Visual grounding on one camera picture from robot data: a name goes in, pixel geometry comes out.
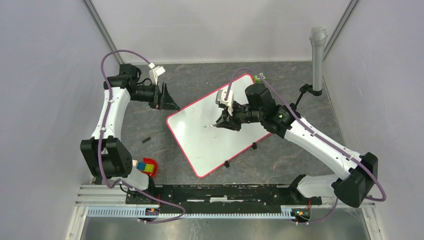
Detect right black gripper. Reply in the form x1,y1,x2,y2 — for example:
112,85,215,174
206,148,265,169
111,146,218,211
215,99,264,132

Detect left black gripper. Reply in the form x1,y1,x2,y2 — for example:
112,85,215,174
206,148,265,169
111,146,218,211
129,81,180,111

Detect black marker cap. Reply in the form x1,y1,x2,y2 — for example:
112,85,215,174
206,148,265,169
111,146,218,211
142,137,151,144

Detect pink framed whiteboard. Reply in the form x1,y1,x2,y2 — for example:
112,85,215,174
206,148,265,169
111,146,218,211
166,89,269,178

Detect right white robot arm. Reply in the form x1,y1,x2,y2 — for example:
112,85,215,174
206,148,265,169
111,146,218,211
214,83,378,208

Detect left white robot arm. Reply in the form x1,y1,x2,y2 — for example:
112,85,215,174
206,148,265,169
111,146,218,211
80,63,180,204

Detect green number dice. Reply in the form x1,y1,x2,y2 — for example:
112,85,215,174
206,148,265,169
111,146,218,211
252,72,267,84

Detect red bowl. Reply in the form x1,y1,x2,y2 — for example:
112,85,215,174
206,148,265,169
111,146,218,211
136,157,158,178

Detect colourful block toy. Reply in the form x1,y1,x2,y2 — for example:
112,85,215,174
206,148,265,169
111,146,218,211
136,162,156,175

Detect silver microphone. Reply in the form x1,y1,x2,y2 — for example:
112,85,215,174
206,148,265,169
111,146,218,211
309,25,328,96

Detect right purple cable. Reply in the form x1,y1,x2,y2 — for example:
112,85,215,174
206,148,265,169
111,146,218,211
225,68,387,225

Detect purple cable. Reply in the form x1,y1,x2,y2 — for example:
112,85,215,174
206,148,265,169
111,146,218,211
225,68,387,225
96,49,188,225

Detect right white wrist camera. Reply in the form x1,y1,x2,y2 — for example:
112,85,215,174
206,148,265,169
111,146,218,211
215,88,234,116

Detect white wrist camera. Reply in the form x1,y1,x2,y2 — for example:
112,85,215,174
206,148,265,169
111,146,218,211
148,62,166,85
215,88,234,116

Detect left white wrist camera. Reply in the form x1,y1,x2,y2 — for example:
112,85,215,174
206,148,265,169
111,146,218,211
148,62,166,85

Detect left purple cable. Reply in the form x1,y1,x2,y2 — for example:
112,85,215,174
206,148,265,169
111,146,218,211
96,49,188,225

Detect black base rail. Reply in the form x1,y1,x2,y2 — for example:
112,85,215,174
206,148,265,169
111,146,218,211
125,184,322,214

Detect aluminium toothed rail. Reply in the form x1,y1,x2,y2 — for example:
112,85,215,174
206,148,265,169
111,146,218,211
86,205,310,220

